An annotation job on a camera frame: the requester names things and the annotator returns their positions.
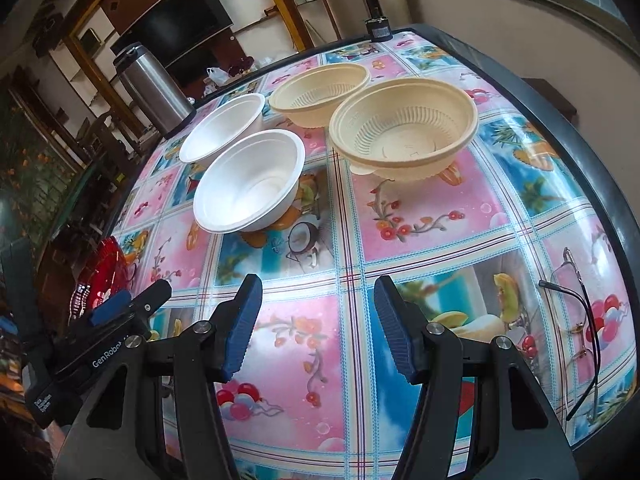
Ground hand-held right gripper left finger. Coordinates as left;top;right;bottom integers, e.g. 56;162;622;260
65;274;264;480

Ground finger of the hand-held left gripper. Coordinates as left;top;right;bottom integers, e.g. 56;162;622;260
125;279;173;322
75;290;133;332

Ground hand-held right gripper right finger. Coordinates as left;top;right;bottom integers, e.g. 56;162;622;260
373;276;581;480

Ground red plastic tray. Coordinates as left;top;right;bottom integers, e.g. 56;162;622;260
70;236;133;318

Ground white foam bowl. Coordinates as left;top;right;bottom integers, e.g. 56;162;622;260
193;129;306;234
179;93;266;164

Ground large beige plastic bowl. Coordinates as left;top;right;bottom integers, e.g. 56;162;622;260
328;77;478;182

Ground small beige plastic bowl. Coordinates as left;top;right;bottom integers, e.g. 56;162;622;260
269;63;371;127

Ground dark wooden chair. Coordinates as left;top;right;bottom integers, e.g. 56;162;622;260
75;115;151;201

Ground thin-framed eyeglasses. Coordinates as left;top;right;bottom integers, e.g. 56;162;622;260
539;247;608;421

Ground stainless steel thermos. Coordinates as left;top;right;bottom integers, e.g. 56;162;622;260
112;42;197;136

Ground black television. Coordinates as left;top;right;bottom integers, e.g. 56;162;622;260
135;0;234;68

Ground small black motor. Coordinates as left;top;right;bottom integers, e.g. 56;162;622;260
366;7;396;41

